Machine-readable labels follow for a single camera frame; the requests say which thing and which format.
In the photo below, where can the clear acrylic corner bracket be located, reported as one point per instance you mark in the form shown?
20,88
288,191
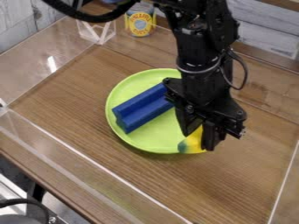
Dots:
96,33

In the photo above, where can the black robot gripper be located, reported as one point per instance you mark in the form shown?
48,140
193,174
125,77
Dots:
204,105

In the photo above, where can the clear acrylic tray wall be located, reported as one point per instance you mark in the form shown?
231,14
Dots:
103,196

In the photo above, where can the black metal table bracket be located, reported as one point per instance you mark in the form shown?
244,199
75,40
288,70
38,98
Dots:
37,211

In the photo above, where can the blue foam block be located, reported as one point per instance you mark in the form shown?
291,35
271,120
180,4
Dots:
141,108

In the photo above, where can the green round plate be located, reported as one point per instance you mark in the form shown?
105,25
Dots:
160,134

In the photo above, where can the yellow toy banana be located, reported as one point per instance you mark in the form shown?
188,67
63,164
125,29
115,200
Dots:
191,144

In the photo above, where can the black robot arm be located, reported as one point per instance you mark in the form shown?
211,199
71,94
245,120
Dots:
204,30

